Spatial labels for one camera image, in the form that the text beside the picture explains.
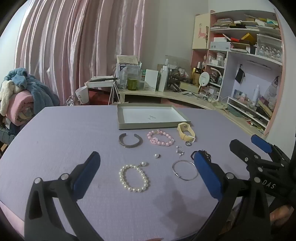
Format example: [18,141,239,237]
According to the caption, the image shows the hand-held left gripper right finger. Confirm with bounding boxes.
[192,152,270,241]

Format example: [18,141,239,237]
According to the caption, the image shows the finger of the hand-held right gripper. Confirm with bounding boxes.
[251,134,292,164]
[229,139,286,183]

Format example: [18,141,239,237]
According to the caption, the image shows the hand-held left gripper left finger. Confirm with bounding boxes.
[24,151,102,241]

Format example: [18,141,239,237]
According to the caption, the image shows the black chain jewellery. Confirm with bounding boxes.
[191,149,211,163]

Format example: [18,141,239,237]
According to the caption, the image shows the thin silver bangle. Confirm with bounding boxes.
[172,160,199,181]

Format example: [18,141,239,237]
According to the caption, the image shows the white pearl bracelet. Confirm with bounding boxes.
[119,161,149,192]

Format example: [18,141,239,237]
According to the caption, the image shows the shallow grey cardboard tray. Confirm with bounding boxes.
[117,103,191,130]

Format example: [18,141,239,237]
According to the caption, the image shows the person's right hand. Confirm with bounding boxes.
[269,205,296,232]

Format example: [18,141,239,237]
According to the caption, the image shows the clear drawer organizer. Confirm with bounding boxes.
[228,96,271,121]

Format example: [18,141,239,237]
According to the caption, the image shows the silver cuff bangle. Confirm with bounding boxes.
[119,133,141,149]

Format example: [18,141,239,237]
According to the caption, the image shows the yellow wrist watch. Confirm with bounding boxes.
[177,122,196,142]

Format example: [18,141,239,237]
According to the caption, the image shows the pink white bookshelf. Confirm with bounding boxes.
[192,10,285,137]

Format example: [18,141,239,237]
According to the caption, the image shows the black hanging pouch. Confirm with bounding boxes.
[235,68,245,84]

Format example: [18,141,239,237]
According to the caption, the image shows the round white mirror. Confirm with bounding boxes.
[198,71,210,93]

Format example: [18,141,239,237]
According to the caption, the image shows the dark red box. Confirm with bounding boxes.
[88,87,121,106]

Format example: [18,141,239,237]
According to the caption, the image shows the flat beige box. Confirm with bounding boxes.
[179,82,200,93]

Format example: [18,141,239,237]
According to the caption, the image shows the beige curved desk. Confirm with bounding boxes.
[118,89,266,137]

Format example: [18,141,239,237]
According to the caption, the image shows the black cosmetics organizer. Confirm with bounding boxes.
[168,70,192,85]

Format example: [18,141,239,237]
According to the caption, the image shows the clear figure display box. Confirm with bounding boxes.
[256,34,283,62]

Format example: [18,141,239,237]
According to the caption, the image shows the pink folded blanket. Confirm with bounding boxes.
[10,90,36,127]

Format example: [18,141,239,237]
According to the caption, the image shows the white folding stand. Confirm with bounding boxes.
[84,76,121,106]

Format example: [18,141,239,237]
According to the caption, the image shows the blue fleece blanket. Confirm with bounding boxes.
[3,67,60,112]

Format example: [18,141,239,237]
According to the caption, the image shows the flat white box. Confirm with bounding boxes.
[210,42,232,51]

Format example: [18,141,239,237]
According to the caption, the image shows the white carton box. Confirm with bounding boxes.
[144,69,159,92]

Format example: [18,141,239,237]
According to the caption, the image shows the cream towel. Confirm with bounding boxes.
[0,80,18,116]

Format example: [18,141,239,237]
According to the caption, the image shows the clear plastic container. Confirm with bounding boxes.
[116,55,142,90]

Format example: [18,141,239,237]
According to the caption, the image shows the stack of books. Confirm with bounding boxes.
[211,18,234,29]

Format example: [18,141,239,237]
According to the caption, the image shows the pink curtain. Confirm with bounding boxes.
[14,0,160,105]

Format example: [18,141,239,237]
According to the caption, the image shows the pink bead bracelet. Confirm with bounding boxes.
[147,130,175,147]

